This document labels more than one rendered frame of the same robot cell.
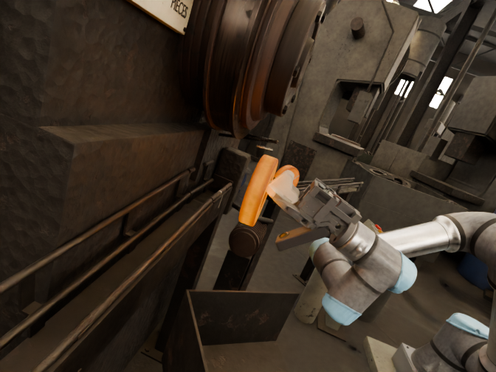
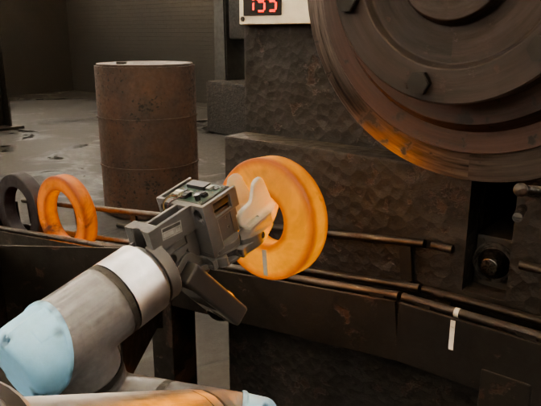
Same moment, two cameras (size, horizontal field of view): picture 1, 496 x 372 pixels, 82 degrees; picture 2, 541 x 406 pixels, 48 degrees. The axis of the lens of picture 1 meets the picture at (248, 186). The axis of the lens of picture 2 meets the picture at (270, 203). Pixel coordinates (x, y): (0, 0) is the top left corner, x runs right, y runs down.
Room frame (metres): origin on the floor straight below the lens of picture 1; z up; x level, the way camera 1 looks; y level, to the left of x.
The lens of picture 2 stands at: (0.97, -0.64, 1.05)
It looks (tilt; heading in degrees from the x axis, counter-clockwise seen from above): 16 degrees down; 122
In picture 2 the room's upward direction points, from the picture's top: straight up
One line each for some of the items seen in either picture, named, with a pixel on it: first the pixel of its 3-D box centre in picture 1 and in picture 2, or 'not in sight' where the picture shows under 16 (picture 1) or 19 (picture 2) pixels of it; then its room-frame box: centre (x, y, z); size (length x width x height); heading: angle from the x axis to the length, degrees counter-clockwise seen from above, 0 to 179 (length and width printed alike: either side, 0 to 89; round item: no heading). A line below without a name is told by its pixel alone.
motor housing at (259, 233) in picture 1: (232, 271); not in sight; (1.11, -0.08, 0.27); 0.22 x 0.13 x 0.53; 173
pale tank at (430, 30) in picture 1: (390, 102); not in sight; (9.28, -3.07, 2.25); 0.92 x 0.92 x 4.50
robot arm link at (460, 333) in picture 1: (465, 339); not in sight; (0.81, -0.82, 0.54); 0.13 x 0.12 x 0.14; 14
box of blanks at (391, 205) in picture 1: (383, 208); not in sight; (3.08, -1.47, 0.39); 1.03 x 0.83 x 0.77; 98
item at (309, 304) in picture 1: (322, 278); not in sight; (1.37, -0.55, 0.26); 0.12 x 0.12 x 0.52
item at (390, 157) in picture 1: (396, 182); not in sight; (4.65, -2.21, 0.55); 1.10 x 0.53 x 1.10; 13
